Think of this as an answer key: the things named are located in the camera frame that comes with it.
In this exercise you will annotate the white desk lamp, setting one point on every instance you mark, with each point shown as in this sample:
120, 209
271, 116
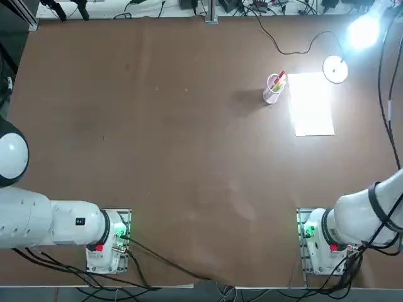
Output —
335, 69

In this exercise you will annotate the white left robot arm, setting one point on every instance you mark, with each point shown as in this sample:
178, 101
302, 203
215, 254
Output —
63, 223

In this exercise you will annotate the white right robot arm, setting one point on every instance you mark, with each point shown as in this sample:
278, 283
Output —
349, 217

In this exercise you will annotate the black power supply box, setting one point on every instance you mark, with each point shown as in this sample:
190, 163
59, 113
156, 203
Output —
188, 3

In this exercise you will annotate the black power adapter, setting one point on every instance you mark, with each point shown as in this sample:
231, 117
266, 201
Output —
228, 4

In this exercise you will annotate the clear pen cup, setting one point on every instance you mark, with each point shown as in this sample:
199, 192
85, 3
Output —
270, 96

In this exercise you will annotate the red marker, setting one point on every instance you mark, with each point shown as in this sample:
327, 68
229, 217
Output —
280, 76

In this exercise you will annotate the green highlighter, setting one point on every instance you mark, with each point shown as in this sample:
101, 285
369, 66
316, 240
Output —
278, 86

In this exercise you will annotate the white paper sheet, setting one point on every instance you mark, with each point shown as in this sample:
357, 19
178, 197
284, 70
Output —
311, 107

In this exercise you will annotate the aluminium frame rail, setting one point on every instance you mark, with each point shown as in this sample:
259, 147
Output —
31, 23

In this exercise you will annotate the aluminium frame post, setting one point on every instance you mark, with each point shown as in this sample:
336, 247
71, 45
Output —
211, 11

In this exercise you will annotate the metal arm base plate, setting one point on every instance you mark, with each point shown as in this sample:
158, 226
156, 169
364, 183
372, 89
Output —
299, 220
125, 217

